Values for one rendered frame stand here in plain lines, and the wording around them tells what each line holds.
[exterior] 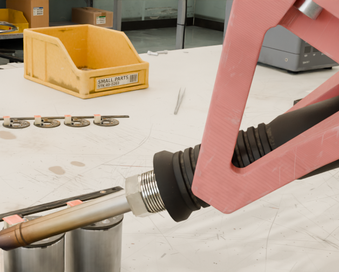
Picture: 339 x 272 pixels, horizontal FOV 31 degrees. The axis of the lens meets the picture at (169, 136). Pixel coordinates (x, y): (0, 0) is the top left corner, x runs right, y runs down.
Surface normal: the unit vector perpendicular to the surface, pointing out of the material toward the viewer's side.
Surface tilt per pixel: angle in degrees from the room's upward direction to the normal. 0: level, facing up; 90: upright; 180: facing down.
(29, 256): 90
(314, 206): 0
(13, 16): 88
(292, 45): 90
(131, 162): 0
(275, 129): 56
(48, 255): 90
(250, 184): 99
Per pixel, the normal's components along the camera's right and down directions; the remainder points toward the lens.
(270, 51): -0.79, 0.15
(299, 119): -0.37, -0.67
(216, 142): -0.21, 0.44
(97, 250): 0.27, 0.32
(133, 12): 0.69, 0.26
